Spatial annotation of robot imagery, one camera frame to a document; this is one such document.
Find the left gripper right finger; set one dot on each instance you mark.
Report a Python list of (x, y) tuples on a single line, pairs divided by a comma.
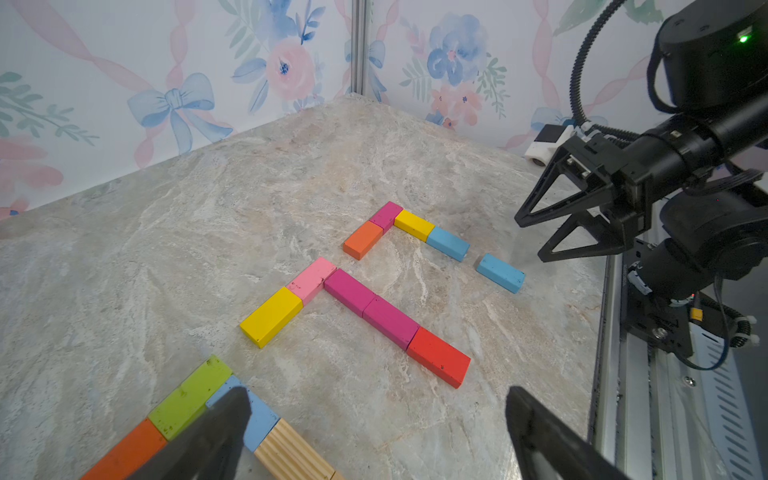
[(546, 448)]

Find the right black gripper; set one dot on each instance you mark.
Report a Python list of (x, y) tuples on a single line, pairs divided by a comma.
[(607, 177)]

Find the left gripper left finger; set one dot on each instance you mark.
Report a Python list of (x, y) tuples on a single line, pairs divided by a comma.
[(210, 448)]

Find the green block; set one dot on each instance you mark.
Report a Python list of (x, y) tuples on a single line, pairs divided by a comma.
[(188, 402)]

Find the light blue block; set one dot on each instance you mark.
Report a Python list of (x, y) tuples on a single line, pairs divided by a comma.
[(262, 420)]

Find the orange block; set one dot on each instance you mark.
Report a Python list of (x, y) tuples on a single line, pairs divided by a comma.
[(358, 244), (131, 453)]

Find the tan block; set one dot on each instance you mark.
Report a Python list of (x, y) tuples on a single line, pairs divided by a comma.
[(286, 455)]

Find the red block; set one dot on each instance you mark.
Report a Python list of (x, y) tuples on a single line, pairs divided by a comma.
[(442, 359)]

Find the blue block bottom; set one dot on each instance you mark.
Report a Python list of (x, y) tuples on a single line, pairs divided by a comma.
[(501, 273)]

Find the yellow block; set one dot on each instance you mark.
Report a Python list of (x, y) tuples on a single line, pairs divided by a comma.
[(271, 317), (414, 225)]

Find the magenta block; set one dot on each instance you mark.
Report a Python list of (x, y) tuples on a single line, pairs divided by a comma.
[(349, 291), (386, 215), (391, 322)]

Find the pink block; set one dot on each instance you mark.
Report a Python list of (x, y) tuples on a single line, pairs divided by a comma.
[(311, 280)]

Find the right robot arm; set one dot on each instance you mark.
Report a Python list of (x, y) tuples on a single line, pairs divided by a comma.
[(708, 74)]

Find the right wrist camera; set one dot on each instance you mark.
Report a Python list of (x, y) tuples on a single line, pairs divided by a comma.
[(548, 140)]

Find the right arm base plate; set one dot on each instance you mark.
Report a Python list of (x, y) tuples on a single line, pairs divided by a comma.
[(662, 323)]

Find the white cable duct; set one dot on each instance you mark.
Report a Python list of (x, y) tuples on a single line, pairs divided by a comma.
[(719, 439)]

